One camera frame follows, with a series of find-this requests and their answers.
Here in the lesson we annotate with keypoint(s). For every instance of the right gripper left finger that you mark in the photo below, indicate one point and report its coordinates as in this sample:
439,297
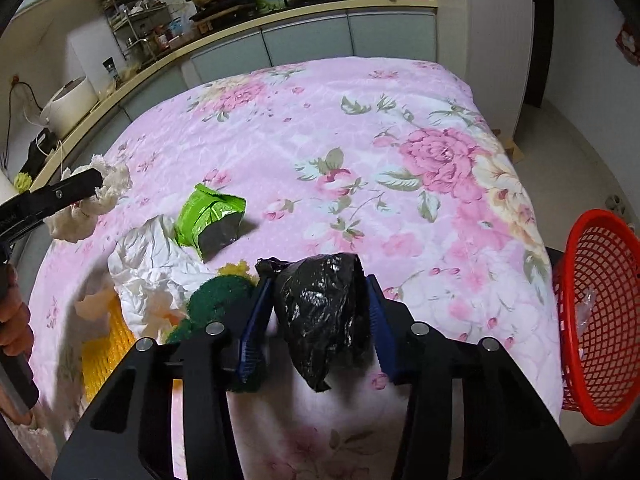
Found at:
224,356

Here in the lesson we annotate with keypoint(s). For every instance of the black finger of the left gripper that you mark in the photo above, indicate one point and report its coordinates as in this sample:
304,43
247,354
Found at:
26,211

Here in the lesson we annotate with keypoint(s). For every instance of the pink floral quilt cover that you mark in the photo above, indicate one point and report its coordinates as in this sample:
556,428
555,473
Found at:
386,158

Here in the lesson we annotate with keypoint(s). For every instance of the left human hand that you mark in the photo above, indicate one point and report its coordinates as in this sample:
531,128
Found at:
16,336

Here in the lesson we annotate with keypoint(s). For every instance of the white plastic bag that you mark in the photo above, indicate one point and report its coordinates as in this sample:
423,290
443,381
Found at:
154,278

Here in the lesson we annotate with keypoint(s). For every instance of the white tissue wad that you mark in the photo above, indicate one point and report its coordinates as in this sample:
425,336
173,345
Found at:
78,221

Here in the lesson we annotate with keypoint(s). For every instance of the green snack wrapper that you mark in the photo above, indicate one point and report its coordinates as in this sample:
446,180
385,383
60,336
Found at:
209,221

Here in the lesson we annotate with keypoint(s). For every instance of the red plastic mesh basket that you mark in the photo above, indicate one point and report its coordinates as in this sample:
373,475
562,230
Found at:
596,286

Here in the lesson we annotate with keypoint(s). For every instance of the white rice cooker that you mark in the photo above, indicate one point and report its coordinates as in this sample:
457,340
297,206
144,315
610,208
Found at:
68,107

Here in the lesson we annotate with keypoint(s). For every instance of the metal spice rack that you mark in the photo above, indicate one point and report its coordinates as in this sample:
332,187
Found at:
139,28

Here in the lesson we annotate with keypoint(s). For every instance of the black plastic bag trash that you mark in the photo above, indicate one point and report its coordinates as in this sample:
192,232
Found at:
322,307

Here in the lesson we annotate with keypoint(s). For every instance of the green yellow scrub sponge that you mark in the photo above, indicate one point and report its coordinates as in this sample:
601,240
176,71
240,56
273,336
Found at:
214,298

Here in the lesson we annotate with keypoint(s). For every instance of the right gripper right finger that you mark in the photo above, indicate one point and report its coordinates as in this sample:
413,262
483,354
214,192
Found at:
414,354

